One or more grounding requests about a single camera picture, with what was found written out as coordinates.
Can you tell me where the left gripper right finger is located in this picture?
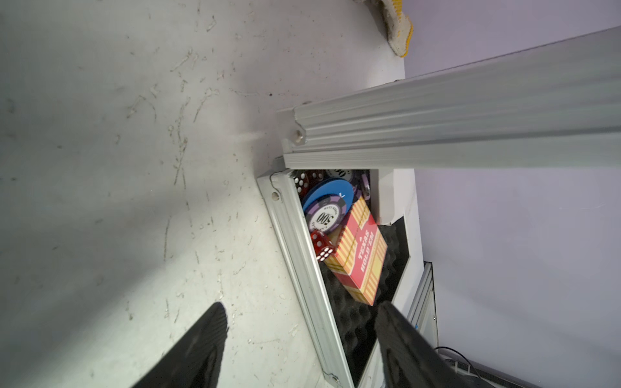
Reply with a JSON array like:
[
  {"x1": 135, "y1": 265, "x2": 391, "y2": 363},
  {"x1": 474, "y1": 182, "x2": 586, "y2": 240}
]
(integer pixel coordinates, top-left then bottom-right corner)
[{"x1": 375, "y1": 302, "x2": 470, "y2": 388}]

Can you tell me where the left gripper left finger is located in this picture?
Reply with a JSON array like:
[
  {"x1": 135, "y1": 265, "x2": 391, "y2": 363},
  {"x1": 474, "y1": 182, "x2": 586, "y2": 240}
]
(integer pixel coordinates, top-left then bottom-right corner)
[{"x1": 134, "y1": 302, "x2": 228, "y2": 388}]

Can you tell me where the silver aluminium poker case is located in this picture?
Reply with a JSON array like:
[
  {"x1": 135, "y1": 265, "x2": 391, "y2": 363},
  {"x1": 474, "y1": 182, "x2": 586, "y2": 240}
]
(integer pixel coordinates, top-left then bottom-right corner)
[{"x1": 257, "y1": 27, "x2": 620, "y2": 387}]

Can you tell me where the purple 500 poker chip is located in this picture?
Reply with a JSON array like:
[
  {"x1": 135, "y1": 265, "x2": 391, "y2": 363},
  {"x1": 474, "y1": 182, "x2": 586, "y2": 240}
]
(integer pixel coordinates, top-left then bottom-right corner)
[{"x1": 304, "y1": 194, "x2": 354, "y2": 234}]

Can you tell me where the red playing card box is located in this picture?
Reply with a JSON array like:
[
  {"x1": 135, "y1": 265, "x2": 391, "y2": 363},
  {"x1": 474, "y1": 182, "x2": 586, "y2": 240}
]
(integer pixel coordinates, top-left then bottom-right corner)
[{"x1": 325, "y1": 197, "x2": 387, "y2": 306}]

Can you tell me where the red translucent die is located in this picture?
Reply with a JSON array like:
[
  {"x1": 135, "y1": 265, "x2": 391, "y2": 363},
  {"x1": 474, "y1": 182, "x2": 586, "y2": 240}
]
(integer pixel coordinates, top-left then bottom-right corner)
[{"x1": 310, "y1": 230, "x2": 336, "y2": 262}]

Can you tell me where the blue dealer chip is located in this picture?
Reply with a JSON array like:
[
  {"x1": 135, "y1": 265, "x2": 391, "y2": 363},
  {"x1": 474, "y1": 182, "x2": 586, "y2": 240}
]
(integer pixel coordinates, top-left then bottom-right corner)
[{"x1": 302, "y1": 178, "x2": 354, "y2": 213}]

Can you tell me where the yellow work glove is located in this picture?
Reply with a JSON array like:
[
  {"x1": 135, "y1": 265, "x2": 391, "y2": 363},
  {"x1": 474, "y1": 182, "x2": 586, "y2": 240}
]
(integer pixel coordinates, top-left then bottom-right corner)
[{"x1": 355, "y1": 0, "x2": 413, "y2": 58}]

